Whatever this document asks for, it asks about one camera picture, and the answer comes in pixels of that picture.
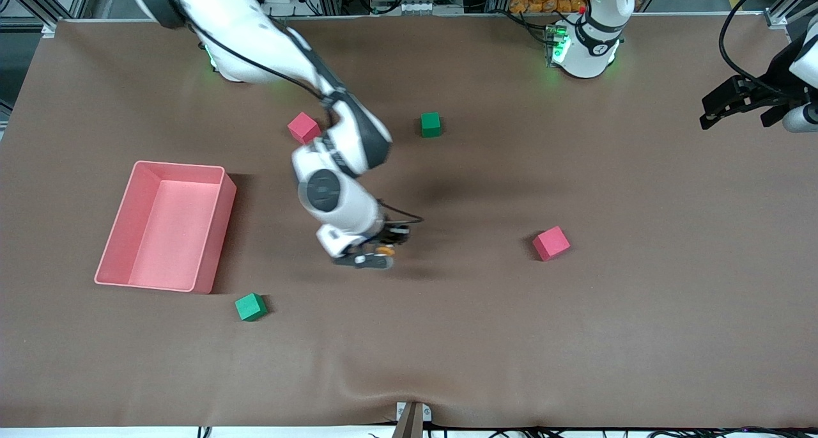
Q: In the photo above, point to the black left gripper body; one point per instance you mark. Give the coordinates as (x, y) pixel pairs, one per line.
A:
(765, 93)

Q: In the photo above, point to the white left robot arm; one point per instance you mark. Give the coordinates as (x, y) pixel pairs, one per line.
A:
(588, 54)

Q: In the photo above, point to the green foam cube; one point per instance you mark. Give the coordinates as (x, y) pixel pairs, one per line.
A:
(431, 125)
(250, 307)

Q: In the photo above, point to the pink foam cube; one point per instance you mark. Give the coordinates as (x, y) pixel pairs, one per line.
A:
(303, 128)
(551, 243)

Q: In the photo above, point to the metal table clamp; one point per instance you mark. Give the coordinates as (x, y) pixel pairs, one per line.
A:
(412, 422)

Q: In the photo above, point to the pink plastic bin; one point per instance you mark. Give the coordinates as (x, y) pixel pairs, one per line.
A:
(166, 233)

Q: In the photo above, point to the brown table mat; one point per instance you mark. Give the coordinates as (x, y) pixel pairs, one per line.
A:
(575, 336)

